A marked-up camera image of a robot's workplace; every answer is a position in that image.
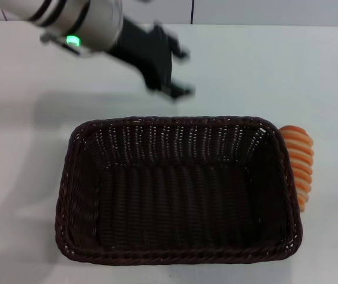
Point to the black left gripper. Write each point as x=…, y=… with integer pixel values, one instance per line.
x=148, y=53

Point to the dark brown woven basket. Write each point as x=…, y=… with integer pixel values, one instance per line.
x=174, y=201

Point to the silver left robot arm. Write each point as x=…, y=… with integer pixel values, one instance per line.
x=77, y=14

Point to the orange striped bread loaf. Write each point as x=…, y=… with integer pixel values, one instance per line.
x=300, y=156

